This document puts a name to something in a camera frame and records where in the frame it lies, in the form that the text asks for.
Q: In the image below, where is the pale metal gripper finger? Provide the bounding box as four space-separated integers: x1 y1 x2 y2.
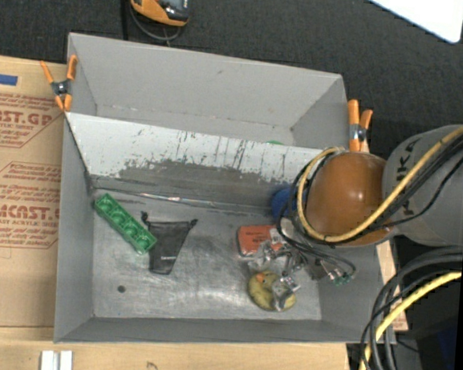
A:
247 228 289 273
270 274 303 312

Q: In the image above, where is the orange packet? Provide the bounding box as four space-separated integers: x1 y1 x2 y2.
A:
234 221 284 262

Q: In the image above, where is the yellow rubber duck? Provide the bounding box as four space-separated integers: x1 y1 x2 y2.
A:
245 269 300 315

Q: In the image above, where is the blue round object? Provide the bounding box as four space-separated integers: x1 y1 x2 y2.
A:
268 185 309 221

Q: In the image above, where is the grey metal bin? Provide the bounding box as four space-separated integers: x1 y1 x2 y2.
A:
42 31 423 370

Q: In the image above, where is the green flat block with holes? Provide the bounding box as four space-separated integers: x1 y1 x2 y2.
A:
89 192 162 258

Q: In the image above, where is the brown cardboard board, red print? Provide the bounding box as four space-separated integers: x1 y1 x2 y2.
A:
0 54 79 335

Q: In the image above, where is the black drawstring pouch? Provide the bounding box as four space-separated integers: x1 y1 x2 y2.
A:
135 211 200 279

